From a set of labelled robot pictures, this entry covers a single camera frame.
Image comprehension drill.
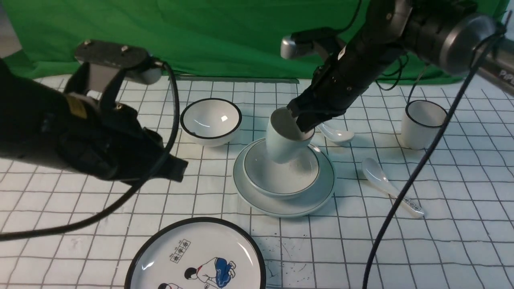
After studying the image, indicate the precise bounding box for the pale green ceramic cup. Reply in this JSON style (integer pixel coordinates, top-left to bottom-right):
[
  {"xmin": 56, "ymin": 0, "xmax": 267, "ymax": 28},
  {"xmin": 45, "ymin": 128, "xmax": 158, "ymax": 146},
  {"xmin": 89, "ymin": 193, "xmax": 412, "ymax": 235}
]
[{"xmin": 265, "ymin": 107, "xmax": 315, "ymax": 163}]

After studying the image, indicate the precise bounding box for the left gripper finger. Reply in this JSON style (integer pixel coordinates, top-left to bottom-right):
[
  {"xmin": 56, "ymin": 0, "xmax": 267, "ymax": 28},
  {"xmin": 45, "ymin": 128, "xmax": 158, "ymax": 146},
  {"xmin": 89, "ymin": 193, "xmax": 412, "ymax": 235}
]
[{"xmin": 162, "ymin": 155, "xmax": 189, "ymax": 183}]

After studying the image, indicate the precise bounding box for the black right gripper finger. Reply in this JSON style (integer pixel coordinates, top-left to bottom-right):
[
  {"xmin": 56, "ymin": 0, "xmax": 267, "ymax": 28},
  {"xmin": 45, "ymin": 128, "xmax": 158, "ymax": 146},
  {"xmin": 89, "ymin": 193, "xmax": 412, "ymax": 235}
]
[
  {"xmin": 297, "ymin": 114, "xmax": 322, "ymax": 133},
  {"xmin": 286, "ymin": 98, "xmax": 306, "ymax": 119}
]

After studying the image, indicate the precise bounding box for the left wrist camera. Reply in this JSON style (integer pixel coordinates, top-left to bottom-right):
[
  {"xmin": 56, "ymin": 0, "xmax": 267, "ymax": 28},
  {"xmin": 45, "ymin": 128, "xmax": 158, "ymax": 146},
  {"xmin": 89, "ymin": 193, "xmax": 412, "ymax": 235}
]
[{"xmin": 65, "ymin": 40, "xmax": 162, "ymax": 106}]

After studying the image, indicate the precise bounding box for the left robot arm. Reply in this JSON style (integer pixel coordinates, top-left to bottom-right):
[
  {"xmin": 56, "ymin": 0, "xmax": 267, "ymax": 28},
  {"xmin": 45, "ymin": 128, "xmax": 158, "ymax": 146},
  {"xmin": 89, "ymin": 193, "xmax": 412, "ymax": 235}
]
[{"xmin": 0, "ymin": 61, "xmax": 188, "ymax": 185}]

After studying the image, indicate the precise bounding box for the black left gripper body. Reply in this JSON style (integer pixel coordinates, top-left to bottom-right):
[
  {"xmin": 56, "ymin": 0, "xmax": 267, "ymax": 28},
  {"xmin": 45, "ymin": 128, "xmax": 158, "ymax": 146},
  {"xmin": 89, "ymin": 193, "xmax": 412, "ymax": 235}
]
[{"xmin": 36, "ymin": 96, "xmax": 171, "ymax": 185}]

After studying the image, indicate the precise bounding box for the plain white ceramic spoon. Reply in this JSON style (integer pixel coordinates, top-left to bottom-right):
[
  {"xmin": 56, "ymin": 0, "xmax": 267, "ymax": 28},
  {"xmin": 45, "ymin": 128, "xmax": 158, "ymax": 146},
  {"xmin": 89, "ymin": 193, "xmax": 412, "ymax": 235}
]
[{"xmin": 316, "ymin": 123, "xmax": 355, "ymax": 144}]

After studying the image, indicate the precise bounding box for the green backdrop cloth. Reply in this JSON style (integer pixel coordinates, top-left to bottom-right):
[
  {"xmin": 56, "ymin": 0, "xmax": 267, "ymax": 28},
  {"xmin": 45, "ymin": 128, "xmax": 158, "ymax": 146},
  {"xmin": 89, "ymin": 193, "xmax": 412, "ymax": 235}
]
[{"xmin": 0, "ymin": 0, "xmax": 510, "ymax": 85}]

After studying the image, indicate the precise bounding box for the pale green ceramic plate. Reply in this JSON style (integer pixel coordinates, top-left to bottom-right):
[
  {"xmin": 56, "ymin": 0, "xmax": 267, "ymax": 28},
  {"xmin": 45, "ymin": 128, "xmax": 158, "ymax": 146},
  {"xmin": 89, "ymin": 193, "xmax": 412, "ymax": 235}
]
[{"xmin": 233, "ymin": 139, "xmax": 336, "ymax": 218}]

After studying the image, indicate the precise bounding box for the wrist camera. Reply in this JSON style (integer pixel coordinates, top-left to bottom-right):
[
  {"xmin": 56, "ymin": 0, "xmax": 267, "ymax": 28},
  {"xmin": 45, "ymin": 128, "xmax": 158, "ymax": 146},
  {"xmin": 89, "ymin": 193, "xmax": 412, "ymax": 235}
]
[
  {"xmin": 280, "ymin": 27, "xmax": 346, "ymax": 61},
  {"xmin": 65, "ymin": 40, "xmax": 162, "ymax": 106}
]

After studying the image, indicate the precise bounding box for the white spoon with label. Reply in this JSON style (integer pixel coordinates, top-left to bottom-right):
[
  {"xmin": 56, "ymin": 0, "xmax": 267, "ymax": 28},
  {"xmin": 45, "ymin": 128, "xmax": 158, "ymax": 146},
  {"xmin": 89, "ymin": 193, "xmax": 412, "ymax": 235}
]
[{"xmin": 361, "ymin": 158, "xmax": 425, "ymax": 218}]

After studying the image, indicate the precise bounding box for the white grid tablecloth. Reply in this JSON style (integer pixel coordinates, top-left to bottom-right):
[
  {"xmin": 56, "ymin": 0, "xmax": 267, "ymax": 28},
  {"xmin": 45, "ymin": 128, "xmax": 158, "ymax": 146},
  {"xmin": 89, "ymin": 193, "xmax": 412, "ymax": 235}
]
[{"xmin": 1, "ymin": 77, "xmax": 514, "ymax": 289}]

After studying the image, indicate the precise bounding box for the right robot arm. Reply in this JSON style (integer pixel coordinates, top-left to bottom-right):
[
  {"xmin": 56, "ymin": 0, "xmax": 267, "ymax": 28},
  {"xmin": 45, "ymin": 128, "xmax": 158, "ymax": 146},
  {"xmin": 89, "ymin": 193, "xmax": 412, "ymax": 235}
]
[{"xmin": 281, "ymin": 0, "xmax": 513, "ymax": 132}]

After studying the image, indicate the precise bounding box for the pale green ceramic bowl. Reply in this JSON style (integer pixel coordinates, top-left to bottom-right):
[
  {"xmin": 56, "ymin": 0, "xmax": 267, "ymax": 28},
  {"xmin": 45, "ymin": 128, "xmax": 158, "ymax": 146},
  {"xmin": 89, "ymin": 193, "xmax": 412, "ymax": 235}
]
[{"xmin": 243, "ymin": 140, "xmax": 320, "ymax": 199}]

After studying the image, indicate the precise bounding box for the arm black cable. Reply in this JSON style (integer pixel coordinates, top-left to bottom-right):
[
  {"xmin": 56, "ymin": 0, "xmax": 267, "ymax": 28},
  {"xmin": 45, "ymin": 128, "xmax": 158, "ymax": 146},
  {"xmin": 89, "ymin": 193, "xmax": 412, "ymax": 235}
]
[
  {"xmin": 362, "ymin": 24, "xmax": 507, "ymax": 289},
  {"xmin": 0, "ymin": 60, "xmax": 180, "ymax": 242}
]

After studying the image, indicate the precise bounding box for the illustrated plate black rim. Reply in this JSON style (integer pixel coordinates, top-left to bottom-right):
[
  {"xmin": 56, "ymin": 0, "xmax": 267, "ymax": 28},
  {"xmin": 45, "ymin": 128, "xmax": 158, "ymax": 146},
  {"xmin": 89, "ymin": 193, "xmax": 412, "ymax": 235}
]
[{"xmin": 124, "ymin": 217, "xmax": 267, "ymax": 289}]

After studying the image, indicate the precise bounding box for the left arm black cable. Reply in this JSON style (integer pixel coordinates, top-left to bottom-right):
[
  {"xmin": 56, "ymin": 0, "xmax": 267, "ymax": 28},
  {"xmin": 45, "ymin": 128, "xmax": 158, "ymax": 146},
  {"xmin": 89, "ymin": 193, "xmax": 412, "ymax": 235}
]
[{"xmin": 0, "ymin": 60, "xmax": 180, "ymax": 242}]

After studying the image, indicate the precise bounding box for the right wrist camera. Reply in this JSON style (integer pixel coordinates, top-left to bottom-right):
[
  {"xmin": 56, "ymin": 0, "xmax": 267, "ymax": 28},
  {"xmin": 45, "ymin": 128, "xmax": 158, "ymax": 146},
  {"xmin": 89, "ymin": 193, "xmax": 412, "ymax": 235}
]
[{"xmin": 280, "ymin": 27, "xmax": 346, "ymax": 61}]

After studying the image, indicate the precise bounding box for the white bowl black rim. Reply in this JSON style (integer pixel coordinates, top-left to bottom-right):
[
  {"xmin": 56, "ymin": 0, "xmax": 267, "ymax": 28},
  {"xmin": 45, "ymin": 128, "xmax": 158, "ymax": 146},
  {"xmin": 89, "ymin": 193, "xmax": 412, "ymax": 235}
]
[{"xmin": 179, "ymin": 98, "xmax": 243, "ymax": 147}]

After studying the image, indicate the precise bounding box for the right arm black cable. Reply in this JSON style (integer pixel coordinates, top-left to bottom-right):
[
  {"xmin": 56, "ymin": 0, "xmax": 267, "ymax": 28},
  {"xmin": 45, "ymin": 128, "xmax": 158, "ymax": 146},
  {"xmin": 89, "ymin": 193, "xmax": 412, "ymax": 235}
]
[{"xmin": 362, "ymin": 24, "xmax": 507, "ymax": 289}]

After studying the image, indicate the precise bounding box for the white cup black rim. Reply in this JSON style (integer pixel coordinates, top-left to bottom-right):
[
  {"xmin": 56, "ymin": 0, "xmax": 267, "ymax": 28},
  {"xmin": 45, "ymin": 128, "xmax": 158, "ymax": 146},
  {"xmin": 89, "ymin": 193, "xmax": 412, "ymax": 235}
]
[{"xmin": 400, "ymin": 100, "xmax": 447, "ymax": 150}]

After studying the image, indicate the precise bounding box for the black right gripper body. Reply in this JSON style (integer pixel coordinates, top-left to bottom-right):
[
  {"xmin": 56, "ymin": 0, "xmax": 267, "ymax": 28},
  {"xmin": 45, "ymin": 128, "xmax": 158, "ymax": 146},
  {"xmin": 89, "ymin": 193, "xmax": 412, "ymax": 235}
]
[{"xmin": 296, "ymin": 32, "xmax": 405, "ymax": 123}]

